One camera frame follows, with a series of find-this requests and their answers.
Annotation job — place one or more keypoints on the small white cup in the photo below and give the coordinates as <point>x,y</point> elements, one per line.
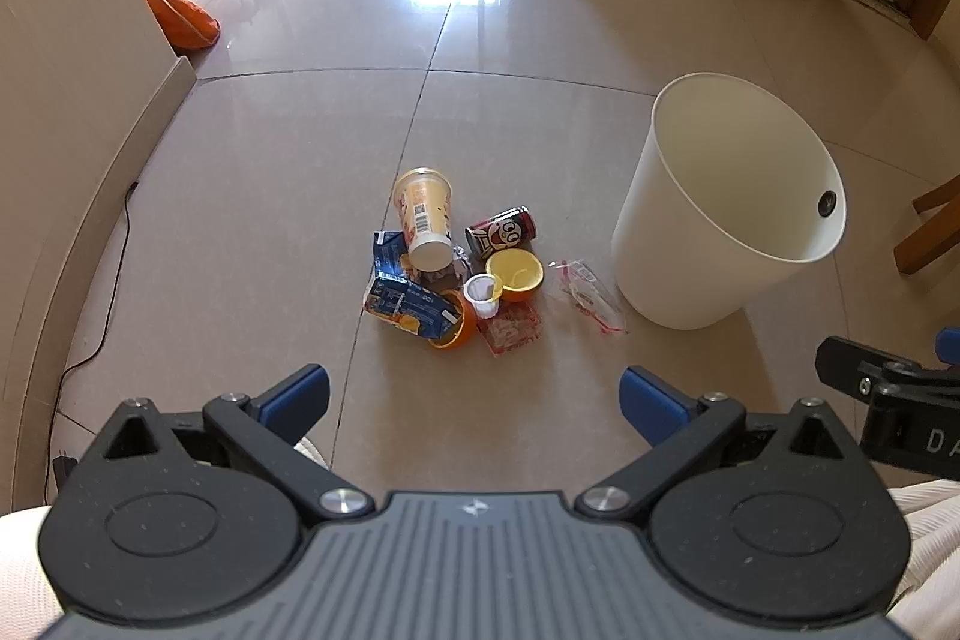
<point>480,302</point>

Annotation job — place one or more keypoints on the clear wrapper with red print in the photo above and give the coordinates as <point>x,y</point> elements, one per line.
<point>585,295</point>

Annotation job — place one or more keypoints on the yellow paper cup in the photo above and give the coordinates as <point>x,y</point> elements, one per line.
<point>427,212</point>

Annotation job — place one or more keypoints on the white plastic trash bin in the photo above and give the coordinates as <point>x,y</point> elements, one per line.
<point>675,250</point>

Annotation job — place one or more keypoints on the red drink can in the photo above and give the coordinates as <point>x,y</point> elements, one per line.
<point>502,231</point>

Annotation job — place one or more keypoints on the red and white snack wrapper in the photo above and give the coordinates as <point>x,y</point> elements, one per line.
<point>510,332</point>

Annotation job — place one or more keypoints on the grey wrapper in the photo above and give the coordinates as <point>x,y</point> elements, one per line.
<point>460,257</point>

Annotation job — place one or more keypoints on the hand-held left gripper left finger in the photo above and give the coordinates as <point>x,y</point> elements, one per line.
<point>304,396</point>

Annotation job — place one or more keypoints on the orange plastic bowl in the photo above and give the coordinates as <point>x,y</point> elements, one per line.
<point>461,334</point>

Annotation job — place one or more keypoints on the orange bag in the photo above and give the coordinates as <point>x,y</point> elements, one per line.
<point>184,21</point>

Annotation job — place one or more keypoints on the blue snack carton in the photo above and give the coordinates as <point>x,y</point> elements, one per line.
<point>405,306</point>

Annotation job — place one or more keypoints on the yellow plastic bowl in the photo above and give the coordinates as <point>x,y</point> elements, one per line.
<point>517,276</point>

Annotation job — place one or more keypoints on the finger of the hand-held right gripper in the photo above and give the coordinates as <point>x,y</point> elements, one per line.
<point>951,351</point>
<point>847,362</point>

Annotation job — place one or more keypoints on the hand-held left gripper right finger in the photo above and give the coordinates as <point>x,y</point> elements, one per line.
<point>649,396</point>

